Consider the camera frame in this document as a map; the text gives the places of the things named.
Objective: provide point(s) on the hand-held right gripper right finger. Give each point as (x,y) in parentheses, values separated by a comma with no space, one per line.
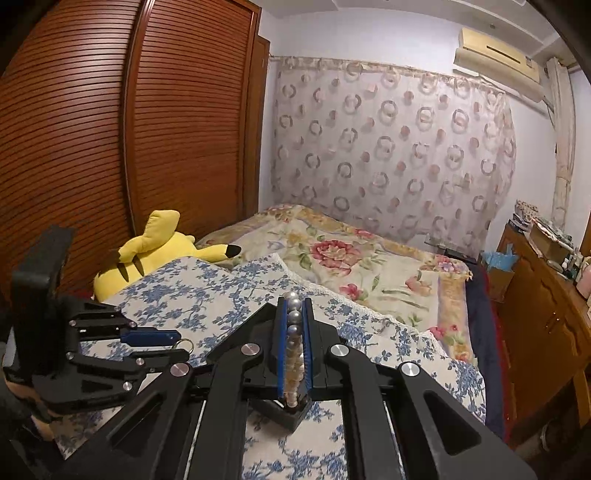
(308,355)

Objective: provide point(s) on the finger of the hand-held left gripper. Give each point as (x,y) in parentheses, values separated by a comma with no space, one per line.
(152,360)
(147,338)

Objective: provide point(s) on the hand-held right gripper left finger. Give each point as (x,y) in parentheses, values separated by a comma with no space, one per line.
(280,350)

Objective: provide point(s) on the black square box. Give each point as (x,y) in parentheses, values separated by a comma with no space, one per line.
(292,417)

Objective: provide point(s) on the person's left hand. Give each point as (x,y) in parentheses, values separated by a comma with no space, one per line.
(27,404)

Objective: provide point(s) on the yellow plush toy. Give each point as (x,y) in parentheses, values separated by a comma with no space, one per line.
(143,263)

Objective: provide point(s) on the blue floral tablecloth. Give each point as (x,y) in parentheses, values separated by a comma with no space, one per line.
(231,286)

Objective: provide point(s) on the floral bed blanket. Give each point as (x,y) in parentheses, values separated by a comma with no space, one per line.
(369,272)

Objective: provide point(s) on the dark blue bed sheet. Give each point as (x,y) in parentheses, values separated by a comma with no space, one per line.
(485,350)

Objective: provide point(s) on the brown slatted wooden wardrobe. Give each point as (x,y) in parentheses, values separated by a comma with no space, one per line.
(92,138)

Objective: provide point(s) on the small brown cardboard box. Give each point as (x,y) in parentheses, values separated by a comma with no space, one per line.
(501,286)

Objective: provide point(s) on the blue plastic bag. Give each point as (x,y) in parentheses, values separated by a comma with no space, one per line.
(498,258)

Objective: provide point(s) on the sheer circle-patterned curtain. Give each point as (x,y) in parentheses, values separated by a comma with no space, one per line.
(392,152)

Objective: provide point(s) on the long wooden cabinet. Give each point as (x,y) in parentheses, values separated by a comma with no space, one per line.
(545,323)

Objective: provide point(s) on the stack of patterned cloths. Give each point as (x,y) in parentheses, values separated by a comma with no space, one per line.
(525,214)

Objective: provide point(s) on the open cardboard box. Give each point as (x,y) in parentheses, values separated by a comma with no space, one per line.
(549,244)

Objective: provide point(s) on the pink thermos jug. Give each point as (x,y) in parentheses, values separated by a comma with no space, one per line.
(585,279)

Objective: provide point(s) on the beige window curtain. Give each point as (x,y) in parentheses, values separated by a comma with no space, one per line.
(563,152)

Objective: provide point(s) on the beige wall air conditioner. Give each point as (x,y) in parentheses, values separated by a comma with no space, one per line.
(498,60)

